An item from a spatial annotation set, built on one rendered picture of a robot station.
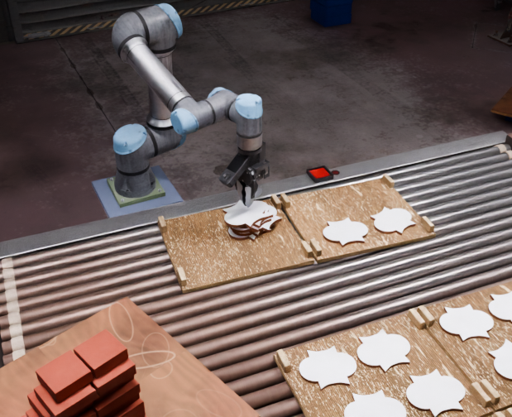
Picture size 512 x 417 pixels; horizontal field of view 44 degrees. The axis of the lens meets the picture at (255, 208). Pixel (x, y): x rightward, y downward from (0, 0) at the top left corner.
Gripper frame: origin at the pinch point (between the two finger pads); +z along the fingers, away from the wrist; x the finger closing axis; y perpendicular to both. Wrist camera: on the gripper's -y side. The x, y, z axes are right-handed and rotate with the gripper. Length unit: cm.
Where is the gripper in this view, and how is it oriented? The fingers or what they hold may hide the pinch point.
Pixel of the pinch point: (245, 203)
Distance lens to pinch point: 197.5
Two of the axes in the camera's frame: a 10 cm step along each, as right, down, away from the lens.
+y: 7.1, -4.1, 5.8
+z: 0.0, 8.2, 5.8
